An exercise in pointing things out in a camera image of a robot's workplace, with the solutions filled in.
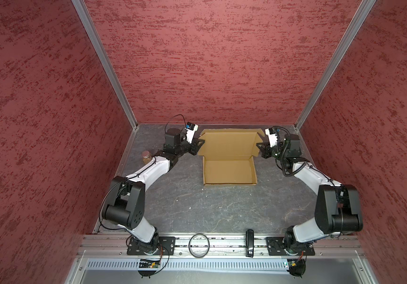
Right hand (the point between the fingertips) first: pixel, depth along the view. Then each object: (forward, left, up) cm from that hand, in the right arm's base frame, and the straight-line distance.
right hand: (255, 146), depth 90 cm
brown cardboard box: (0, +13, -8) cm, 15 cm away
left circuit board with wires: (-48, +52, -19) cm, 73 cm away
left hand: (+1, +28, +3) cm, 28 cm away
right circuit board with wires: (-50, -10, -17) cm, 54 cm away
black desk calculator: (-8, -11, +16) cm, 21 cm away
